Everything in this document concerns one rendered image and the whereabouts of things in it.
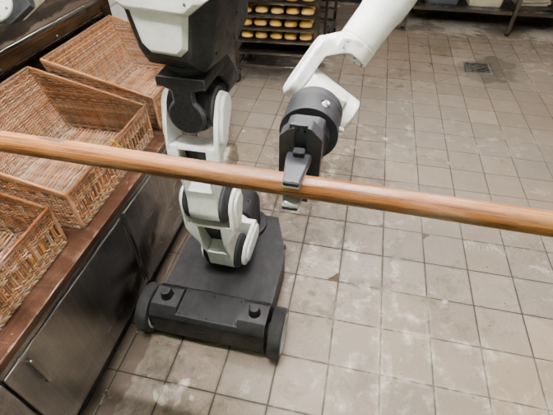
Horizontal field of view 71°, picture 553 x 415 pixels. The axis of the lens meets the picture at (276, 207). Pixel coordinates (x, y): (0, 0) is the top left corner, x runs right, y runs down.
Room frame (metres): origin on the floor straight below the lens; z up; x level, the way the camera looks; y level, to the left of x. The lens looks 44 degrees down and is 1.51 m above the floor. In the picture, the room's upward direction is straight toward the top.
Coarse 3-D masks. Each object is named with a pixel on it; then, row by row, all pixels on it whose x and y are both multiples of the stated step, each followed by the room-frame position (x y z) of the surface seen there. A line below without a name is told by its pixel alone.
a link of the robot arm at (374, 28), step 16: (368, 0) 0.65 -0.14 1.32; (384, 0) 0.63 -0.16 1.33; (400, 0) 0.63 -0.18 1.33; (416, 0) 0.65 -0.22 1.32; (352, 16) 0.65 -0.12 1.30; (368, 16) 0.63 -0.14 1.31; (384, 16) 0.62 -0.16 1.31; (400, 16) 0.63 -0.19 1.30; (352, 32) 0.62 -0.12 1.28; (368, 32) 0.62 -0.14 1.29; (384, 32) 0.62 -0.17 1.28
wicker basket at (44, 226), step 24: (0, 192) 0.83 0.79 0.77; (0, 216) 0.83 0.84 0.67; (24, 216) 0.82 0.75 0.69; (48, 216) 0.79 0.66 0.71; (0, 240) 0.80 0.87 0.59; (24, 240) 0.69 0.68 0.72; (48, 240) 0.80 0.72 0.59; (0, 264) 0.60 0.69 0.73; (24, 264) 0.65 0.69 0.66; (48, 264) 0.71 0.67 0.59; (0, 288) 0.57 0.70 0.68; (24, 288) 0.61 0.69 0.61; (0, 312) 0.53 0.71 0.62
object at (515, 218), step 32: (64, 160) 0.43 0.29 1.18; (96, 160) 0.42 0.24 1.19; (128, 160) 0.41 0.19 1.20; (160, 160) 0.41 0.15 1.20; (192, 160) 0.40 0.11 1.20; (288, 192) 0.36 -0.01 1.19; (320, 192) 0.35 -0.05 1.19; (352, 192) 0.35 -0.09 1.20; (384, 192) 0.35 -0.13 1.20; (416, 192) 0.35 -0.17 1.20; (480, 224) 0.31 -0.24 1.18; (512, 224) 0.30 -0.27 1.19; (544, 224) 0.30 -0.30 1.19
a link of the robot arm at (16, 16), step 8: (0, 0) 0.80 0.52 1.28; (8, 0) 0.81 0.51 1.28; (16, 0) 0.83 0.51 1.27; (24, 0) 0.84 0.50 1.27; (32, 0) 0.86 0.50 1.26; (40, 0) 0.89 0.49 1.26; (0, 8) 0.79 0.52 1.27; (8, 8) 0.80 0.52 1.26; (16, 8) 0.82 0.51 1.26; (24, 8) 0.83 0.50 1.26; (32, 8) 0.85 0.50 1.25; (0, 16) 0.79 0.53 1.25; (8, 16) 0.80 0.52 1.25; (16, 16) 0.81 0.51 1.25; (24, 16) 0.83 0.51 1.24; (8, 24) 0.80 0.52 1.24
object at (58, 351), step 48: (144, 192) 1.14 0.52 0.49; (96, 240) 0.83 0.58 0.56; (144, 240) 1.05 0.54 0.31; (48, 288) 0.63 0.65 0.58; (96, 288) 0.75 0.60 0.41; (0, 336) 0.49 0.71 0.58; (48, 336) 0.54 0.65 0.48; (96, 336) 0.66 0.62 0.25; (0, 384) 0.40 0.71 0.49; (48, 384) 0.46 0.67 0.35
